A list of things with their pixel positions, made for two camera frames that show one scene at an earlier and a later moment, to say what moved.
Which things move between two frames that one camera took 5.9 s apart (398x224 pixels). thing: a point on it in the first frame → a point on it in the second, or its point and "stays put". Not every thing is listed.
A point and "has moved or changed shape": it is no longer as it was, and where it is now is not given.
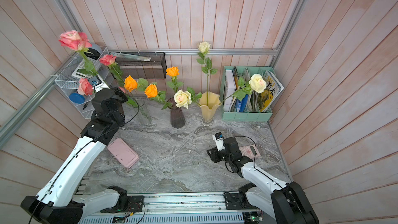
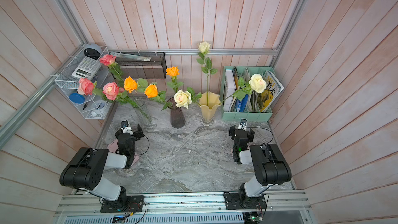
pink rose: [109, 60] stays put
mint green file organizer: [244, 94] stays put
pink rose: [78, 41] has moved or changed shape
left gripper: [121, 94] → [136, 134]
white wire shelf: [77, 80] stays put
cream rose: [184, 98] stays put
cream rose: [257, 83] stays put
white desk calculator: [77, 73] stays put
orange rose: [151, 91] → [130, 84]
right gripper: [214, 155] → [233, 131]
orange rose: [173, 71] stays put
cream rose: [204, 47] stays put
